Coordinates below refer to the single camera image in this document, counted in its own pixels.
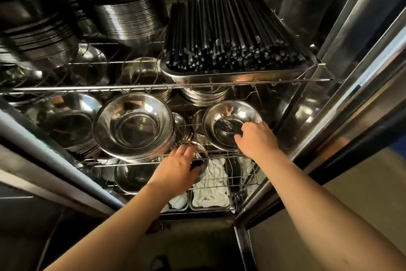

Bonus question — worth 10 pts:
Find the person's left hand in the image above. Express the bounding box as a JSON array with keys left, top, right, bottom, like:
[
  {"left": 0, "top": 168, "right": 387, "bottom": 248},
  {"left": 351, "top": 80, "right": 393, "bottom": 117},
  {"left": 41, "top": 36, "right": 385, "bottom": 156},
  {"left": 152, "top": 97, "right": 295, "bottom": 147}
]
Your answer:
[{"left": 147, "top": 145, "right": 207, "bottom": 197}]

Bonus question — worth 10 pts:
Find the stack of dark-rimmed steel plates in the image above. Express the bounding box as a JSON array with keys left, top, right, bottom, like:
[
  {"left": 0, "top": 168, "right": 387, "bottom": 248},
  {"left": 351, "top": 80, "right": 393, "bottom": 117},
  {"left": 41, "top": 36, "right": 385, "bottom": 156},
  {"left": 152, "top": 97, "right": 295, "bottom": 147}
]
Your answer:
[{"left": 0, "top": 0, "right": 82, "bottom": 71}]

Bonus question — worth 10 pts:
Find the stack of large steel bowls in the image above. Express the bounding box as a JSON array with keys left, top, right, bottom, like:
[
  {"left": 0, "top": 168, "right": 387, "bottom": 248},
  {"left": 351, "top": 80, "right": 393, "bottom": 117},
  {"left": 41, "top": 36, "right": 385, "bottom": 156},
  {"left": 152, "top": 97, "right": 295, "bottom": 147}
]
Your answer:
[{"left": 92, "top": 92, "right": 177, "bottom": 164}]

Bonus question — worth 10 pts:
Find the stack of round steel plates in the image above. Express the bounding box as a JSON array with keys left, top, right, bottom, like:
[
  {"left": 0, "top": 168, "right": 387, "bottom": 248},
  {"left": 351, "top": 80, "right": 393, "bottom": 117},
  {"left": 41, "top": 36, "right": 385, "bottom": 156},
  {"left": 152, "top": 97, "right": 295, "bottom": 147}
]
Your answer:
[{"left": 91, "top": 0, "right": 169, "bottom": 48}]

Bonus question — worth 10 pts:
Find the person's left forearm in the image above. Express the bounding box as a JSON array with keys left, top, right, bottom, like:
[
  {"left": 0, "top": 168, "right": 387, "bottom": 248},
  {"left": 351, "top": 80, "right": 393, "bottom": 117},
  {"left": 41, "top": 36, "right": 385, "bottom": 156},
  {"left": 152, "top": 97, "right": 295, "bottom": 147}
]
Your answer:
[{"left": 44, "top": 182, "right": 179, "bottom": 271}]

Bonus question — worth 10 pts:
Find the stack of small steel dishes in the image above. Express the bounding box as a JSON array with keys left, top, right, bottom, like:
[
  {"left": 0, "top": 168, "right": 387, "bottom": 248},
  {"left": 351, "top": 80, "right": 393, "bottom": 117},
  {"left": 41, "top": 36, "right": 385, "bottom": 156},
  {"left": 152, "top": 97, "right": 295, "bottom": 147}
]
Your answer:
[{"left": 178, "top": 85, "right": 231, "bottom": 107}]

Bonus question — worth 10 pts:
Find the deep steel container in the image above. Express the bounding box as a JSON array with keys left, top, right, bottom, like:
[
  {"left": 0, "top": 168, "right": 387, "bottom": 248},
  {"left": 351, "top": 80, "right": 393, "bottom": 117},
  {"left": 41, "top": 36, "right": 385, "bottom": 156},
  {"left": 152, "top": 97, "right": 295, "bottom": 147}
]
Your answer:
[{"left": 189, "top": 156, "right": 237, "bottom": 212}]

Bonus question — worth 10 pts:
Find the steel tray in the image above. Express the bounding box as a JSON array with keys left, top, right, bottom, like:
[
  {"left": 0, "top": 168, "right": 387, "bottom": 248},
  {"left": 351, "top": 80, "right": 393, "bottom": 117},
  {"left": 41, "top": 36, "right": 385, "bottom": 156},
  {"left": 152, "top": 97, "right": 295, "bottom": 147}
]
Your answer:
[{"left": 160, "top": 5, "right": 318, "bottom": 86}]

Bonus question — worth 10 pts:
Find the short wire shelf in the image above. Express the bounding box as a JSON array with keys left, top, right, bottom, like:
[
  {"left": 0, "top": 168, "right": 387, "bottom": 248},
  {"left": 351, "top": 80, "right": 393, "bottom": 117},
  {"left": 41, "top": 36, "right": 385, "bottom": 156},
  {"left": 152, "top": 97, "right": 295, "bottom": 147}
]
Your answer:
[{"left": 79, "top": 123, "right": 265, "bottom": 173}]

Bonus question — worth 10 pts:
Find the long wire shelf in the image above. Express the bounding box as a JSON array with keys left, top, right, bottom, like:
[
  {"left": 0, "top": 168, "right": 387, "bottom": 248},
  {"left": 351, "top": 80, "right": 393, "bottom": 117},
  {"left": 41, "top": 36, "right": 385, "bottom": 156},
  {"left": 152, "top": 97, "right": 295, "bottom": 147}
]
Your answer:
[{"left": 0, "top": 39, "right": 334, "bottom": 98}]

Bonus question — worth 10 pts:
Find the white cloth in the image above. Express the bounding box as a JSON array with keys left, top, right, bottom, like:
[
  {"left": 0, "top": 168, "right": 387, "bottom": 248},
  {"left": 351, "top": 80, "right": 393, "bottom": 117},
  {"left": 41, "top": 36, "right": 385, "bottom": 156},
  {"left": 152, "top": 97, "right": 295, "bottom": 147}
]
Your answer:
[
  {"left": 239, "top": 155, "right": 265, "bottom": 197},
  {"left": 168, "top": 193, "right": 189, "bottom": 210}
]

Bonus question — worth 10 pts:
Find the person's right forearm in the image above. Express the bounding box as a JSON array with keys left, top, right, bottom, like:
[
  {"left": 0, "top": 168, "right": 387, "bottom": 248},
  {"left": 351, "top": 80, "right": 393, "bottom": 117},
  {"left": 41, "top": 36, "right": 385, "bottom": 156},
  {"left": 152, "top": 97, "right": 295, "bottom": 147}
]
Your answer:
[{"left": 254, "top": 150, "right": 406, "bottom": 271}]

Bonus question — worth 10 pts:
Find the shallow steel bowl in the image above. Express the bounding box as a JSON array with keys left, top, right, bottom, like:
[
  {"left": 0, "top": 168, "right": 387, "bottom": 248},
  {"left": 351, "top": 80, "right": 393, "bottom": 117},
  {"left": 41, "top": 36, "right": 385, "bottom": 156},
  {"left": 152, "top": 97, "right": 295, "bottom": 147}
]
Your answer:
[{"left": 202, "top": 100, "right": 264, "bottom": 152}]

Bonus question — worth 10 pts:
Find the small steel bowl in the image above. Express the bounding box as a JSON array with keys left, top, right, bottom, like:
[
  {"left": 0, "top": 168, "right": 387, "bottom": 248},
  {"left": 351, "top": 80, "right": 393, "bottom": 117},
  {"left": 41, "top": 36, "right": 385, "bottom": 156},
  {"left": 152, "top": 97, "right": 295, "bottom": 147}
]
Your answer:
[{"left": 178, "top": 141, "right": 210, "bottom": 177}]

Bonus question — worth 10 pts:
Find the steel cabinet door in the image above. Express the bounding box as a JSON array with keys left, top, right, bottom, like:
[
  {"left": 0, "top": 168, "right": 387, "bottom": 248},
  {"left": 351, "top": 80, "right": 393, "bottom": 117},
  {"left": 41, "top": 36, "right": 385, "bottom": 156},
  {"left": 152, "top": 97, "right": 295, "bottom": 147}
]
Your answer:
[
  {"left": 0, "top": 99, "right": 128, "bottom": 218},
  {"left": 233, "top": 0, "right": 406, "bottom": 271}
]

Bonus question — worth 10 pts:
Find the person's right hand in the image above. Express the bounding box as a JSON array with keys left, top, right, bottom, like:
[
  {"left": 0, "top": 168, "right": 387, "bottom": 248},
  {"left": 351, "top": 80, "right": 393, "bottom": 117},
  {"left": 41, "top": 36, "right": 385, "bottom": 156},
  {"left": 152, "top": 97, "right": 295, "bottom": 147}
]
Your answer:
[{"left": 234, "top": 121, "right": 284, "bottom": 162}]

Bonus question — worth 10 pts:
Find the stack of wide steel basins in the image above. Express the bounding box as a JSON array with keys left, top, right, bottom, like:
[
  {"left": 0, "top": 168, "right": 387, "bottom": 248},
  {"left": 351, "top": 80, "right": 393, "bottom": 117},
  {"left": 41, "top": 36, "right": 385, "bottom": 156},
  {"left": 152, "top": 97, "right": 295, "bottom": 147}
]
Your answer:
[{"left": 31, "top": 92, "right": 104, "bottom": 159}]

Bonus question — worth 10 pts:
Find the pile of black chopsticks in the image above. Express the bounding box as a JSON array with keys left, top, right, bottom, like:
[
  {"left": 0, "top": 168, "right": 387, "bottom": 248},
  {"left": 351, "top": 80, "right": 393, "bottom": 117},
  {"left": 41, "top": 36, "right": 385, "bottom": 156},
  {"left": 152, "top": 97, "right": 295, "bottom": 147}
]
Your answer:
[{"left": 164, "top": 0, "right": 307, "bottom": 72}]

